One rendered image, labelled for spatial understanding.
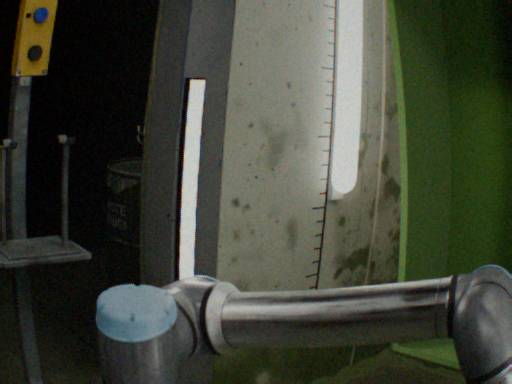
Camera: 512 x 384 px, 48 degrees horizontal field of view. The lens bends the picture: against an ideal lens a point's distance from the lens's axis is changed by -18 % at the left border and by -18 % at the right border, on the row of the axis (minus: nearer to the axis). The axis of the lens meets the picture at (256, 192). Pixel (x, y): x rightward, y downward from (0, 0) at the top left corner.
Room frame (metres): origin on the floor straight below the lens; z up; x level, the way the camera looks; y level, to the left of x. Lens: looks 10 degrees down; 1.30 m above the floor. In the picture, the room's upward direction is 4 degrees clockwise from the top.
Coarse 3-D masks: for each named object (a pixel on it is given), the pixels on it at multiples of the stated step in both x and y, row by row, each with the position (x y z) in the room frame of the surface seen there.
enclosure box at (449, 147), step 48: (432, 0) 1.95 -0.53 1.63; (480, 0) 1.86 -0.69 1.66; (432, 48) 1.95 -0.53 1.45; (480, 48) 1.90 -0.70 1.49; (432, 96) 1.95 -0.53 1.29; (480, 96) 1.94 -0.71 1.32; (432, 144) 1.96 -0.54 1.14; (480, 144) 1.97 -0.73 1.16; (432, 192) 1.98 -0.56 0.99; (480, 192) 1.99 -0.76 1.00; (432, 240) 2.01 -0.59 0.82; (480, 240) 2.01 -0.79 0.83
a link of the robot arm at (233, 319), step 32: (160, 288) 1.19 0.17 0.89; (192, 288) 1.18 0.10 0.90; (224, 288) 1.17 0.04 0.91; (352, 288) 1.07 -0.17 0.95; (384, 288) 1.03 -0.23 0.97; (416, 288) 1.00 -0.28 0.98; (448, 288) 0.96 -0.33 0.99; (192, 320) 1.11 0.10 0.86; (224, 320) 1.11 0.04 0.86; (256, 320) 1.09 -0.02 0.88; (288, 320) 1.06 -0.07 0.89; (320, 320) 1.04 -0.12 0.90; (352, 320) 1.01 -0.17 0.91; (384, 320) 0.99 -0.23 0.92; (416, 320) 0.96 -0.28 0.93; (448, 320) 0.94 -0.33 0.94; (224, 352) 1.13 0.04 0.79
